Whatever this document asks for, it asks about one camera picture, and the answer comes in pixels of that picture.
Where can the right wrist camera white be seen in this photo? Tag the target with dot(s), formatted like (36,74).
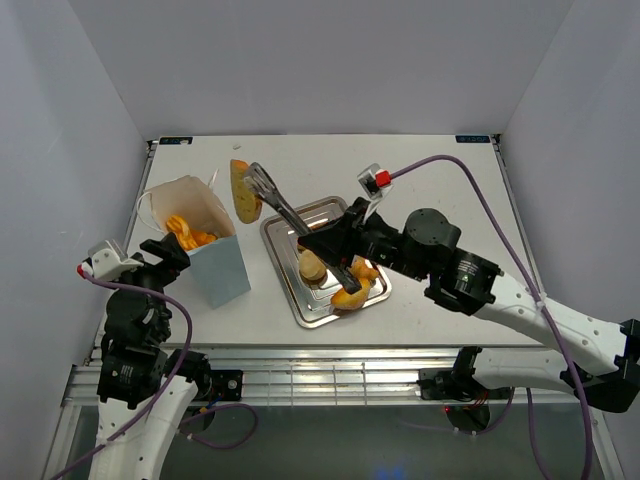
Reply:
(377,184)

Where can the aluminium front frame rail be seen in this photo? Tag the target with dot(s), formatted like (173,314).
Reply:
(329,376)

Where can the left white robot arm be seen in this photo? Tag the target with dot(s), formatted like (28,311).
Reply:
(143,392)

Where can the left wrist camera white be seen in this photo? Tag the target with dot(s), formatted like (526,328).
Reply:
(107,262)

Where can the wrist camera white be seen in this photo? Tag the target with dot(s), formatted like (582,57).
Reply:
(107,262)
(377,184)

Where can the silver metal tongs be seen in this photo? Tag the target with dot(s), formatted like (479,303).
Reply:
(262,185)

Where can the golden glazed bun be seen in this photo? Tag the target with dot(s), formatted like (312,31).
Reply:
(344,301)

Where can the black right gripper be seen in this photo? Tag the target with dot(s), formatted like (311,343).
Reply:
(341,240)

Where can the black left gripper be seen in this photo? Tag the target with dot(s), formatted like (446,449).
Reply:
(174,258)

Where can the aluminium table edge rail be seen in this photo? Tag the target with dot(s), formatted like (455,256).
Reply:
(150,153)

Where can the light blue paper bag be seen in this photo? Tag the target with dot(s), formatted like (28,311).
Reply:
(218,269)

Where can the pale speckled bread slice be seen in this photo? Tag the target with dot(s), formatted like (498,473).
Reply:
(247,205)

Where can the orange twisted braided bread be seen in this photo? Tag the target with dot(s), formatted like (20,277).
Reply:
(188,238)

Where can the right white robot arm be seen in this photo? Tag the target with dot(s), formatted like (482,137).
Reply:
(579,353)

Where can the curved croissant bread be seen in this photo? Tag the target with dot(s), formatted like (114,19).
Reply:
(361,270)

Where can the silver metal tray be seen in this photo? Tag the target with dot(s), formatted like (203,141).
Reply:
(311,303)

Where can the pale round bread roll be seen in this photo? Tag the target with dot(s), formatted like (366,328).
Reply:
(311,268)

